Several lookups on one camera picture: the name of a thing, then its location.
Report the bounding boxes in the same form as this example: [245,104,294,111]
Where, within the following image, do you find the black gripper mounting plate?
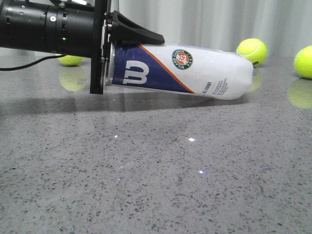
[90,0,165,94]

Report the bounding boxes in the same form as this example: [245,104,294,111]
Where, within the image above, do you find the white blue tennis ball can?
[105,43,254,100]

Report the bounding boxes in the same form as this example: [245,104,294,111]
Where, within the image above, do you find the tennis ball Roland Garros print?
[58,55,83,66]

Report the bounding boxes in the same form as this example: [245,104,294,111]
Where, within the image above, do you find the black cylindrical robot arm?
[0,0,165,94]

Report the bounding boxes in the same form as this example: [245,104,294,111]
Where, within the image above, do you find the black cable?
[0,54,68,72]

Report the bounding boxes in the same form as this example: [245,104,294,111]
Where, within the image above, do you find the tennis ball with number three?
[236,38,268,66]

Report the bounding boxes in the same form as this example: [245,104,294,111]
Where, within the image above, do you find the white curtain backdrop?
[112,0,312,57]

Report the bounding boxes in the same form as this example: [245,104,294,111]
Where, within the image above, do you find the tennis ball at right edge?
[293,45,312,79]

